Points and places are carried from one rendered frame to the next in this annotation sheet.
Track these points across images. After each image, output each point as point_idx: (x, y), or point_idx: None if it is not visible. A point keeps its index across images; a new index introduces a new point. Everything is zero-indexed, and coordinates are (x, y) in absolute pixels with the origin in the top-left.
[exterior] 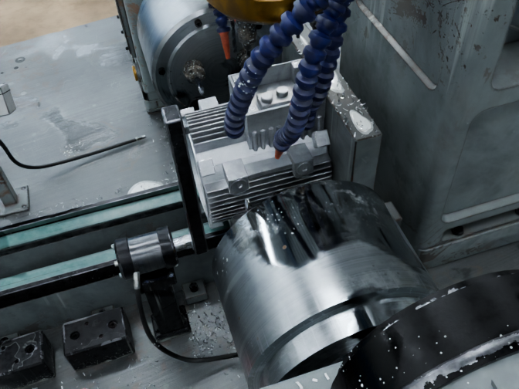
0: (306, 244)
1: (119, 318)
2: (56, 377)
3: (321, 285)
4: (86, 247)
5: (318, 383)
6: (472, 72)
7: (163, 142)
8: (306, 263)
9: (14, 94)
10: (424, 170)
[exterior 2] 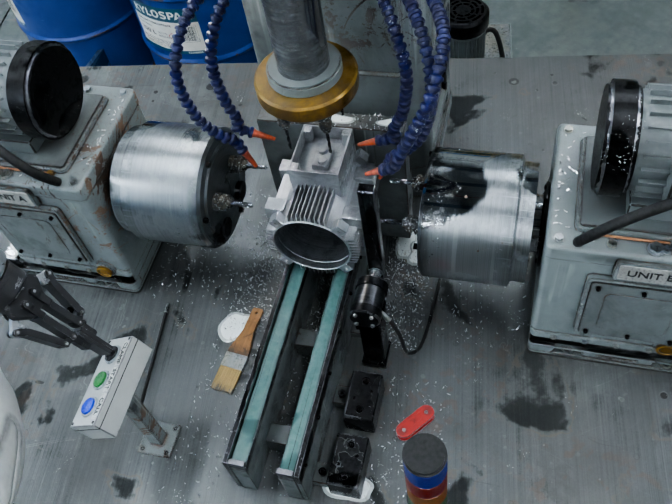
0: (472, 185)
1: (363, 374)
2: (371, 448)
3: (504, 190)
4: (281, 376)
5: (558, 215)
6: None
7: (185, 294)
8: (485, 190)
9: None
10: None
